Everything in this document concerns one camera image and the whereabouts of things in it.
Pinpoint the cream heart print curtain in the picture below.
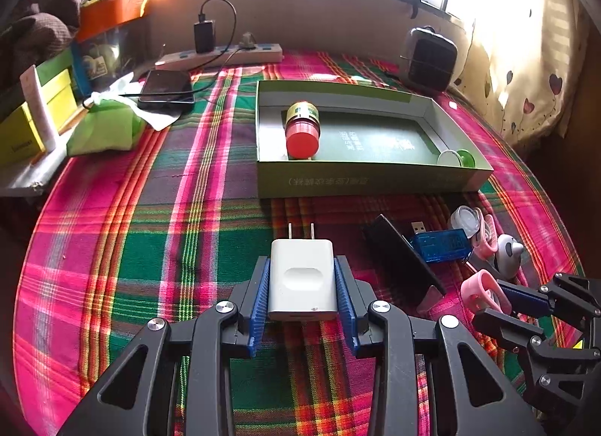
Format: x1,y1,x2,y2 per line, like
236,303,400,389
451,0,592,145

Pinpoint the green tissue packet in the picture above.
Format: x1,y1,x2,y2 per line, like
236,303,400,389
66,92,147,157

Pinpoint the black rectangular stand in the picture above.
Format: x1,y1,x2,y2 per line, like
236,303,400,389
362,214,448,319

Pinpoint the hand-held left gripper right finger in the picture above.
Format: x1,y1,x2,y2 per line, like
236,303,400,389
332,255,548,436

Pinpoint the grey desk fan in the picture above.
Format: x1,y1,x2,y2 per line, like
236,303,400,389
406,26,458,94

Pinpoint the clear round jar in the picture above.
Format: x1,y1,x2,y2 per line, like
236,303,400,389
450,206,480,237

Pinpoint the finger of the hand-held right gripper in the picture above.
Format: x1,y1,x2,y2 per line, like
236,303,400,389
472,309,601,399
495,272,601,324

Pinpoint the white tube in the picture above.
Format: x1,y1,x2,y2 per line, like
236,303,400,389
20,65,59,152

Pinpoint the grey koala toy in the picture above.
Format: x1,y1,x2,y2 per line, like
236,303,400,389
495,234,524,279

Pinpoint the transparent storage container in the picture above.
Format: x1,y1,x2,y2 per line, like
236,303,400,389
77,25,151,89

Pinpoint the green cardboard box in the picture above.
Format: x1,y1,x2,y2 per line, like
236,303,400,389
256,80,495,199

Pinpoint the brown checked cloth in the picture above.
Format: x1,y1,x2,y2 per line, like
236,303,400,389
0,0,80,89

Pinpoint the black smartphone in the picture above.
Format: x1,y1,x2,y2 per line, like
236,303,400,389
137,70,195,112

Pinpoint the white power strip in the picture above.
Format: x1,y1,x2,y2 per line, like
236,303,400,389
155,44,284,71

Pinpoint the blue green carton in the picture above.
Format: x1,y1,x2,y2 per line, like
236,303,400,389
70,39,95,98

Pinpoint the plaid blanket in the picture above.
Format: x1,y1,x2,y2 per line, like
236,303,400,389
12,51,585,436

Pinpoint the pink plastic hook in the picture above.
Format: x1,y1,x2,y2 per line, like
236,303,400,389
460,271,512,317
481,215,501,260

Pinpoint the black charger adapter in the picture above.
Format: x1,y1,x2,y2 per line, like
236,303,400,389
194,20,217,54

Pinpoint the white charger plug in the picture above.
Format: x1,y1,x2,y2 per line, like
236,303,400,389
267,222,339,323

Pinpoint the white paper sheet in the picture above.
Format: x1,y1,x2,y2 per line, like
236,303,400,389
113,76,189,131

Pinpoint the red capped bottle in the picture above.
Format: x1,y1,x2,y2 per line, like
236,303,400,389
284,101,321,159

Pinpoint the orange plastic bin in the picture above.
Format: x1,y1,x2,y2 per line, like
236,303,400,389
77,0,153,39

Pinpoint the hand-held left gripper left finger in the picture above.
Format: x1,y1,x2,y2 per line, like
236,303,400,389
56,255,273,436

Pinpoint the blue usb tester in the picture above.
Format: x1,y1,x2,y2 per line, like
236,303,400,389
409,221,473,265

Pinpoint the black charging cable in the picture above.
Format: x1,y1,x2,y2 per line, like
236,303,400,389
141,0,237,103

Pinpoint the yellow green carton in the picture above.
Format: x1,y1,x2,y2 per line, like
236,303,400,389
35,48,80,133
0,104,48,169

